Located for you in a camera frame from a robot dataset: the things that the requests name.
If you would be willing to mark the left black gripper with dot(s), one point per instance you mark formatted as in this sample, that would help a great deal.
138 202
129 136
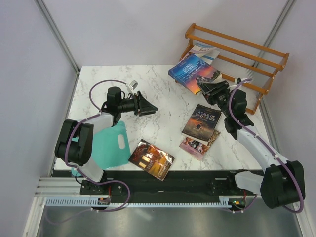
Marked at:
141 104

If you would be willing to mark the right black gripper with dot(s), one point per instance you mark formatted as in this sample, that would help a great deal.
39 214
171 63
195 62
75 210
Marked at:
211 87

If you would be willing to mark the Jane Eyre blue book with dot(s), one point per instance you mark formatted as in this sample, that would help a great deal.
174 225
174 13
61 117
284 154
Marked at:
192 70

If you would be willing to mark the Tale of Two Cities book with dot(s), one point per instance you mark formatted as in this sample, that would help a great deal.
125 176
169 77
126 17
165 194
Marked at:
202 123

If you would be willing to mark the dog cover Bark book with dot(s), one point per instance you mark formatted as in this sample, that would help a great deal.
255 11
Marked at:
205 52

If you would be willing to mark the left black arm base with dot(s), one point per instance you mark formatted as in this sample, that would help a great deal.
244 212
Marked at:
113 188

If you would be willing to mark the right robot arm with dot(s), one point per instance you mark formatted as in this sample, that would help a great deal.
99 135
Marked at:
282 184

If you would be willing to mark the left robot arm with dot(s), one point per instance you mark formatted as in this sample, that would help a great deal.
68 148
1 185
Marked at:
74 144

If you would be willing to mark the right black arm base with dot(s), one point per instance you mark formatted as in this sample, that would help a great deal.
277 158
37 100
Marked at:
223 187

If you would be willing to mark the dark orange glossy book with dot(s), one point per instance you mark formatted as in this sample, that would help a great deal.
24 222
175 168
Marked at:
151 159

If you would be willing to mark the pink illustrated children book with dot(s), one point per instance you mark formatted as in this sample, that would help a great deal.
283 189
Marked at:
197 149

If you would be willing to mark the teal plastic file folder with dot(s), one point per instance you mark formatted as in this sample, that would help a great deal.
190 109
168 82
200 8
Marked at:
110 147

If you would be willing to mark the orange wooden tiered rack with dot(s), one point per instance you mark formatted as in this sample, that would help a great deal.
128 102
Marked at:
240 58

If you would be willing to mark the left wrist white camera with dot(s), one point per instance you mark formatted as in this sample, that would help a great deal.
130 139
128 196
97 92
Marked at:
132 86

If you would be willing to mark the right slotted cable duct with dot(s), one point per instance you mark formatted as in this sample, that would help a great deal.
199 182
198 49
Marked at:
236 201

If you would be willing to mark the slotted cable duct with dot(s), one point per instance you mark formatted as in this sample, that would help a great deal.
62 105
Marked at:
236 201
78 201

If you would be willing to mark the left slotted cable duct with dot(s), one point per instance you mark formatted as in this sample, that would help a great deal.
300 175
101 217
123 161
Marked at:
78 201

